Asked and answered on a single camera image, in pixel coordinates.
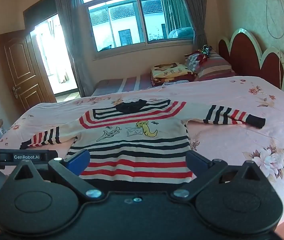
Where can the sliding window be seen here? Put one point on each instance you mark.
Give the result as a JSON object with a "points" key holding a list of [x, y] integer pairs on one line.
{"points": [[132, 17]]}

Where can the brown wooden door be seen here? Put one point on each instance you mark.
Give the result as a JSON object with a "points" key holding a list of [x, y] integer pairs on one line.
{"points": [[22, 67]]}

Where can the striped mattress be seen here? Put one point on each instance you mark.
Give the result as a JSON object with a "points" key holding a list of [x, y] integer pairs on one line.
{"points": [[122, 83]]}

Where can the blue blanket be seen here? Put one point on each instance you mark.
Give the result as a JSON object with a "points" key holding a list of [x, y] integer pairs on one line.
{"points": [[182, 32]]}

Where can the striped pillow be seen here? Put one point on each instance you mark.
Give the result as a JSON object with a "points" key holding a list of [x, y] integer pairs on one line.
{"points": [[215, 67]]}

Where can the striped knit sweater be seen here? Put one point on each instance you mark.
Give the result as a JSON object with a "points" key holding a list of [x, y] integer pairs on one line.
{"points": [[132, 155]]}

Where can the grey curtain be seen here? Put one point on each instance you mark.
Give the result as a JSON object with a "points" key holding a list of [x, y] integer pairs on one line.
{"points": [[194, 10], [68, 30]]}

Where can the pile of folded clothes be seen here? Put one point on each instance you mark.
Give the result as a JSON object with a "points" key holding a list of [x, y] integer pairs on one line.
{"points": [[194, 60]]}

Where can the yellow printed blanket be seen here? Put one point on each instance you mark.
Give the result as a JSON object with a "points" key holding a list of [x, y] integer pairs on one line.
{"points": [[172, 71]]}

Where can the red white scalloped headboard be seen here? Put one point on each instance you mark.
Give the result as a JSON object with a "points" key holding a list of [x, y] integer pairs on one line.
{"points": [[246, 55]]}

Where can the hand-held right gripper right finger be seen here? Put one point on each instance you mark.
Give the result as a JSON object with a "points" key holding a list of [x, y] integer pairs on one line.
{"points": [[196, 163]]}

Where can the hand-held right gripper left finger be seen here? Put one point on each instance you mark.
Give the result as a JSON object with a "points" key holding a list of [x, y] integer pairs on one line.
{"points": [[79, 160]]}

